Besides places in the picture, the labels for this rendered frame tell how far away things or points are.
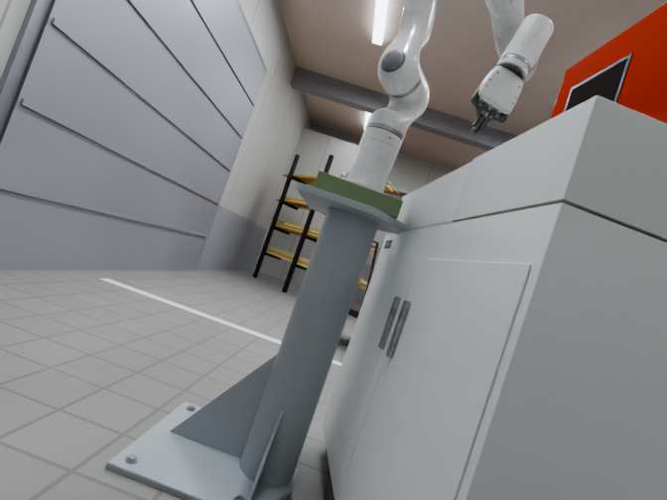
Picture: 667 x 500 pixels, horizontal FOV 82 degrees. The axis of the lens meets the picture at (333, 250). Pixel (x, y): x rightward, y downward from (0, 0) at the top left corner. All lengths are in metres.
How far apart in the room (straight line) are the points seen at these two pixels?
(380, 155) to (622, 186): 0.68
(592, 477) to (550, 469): 0.06
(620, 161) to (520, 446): 0.39
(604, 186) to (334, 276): 0.69
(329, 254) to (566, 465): 0.71
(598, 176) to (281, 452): 0.98
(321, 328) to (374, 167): 0.48
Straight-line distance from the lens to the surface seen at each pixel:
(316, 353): 1.11
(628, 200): 0.64
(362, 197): 1.07
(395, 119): 1.19
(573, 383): 0.61
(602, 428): 0.65
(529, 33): 1.23
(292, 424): 1.17
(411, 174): 8.93
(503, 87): 1.16
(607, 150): 0.63
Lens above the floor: 0.64
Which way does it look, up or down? 2 degrees up
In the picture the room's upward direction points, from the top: 19 degrees clockwise
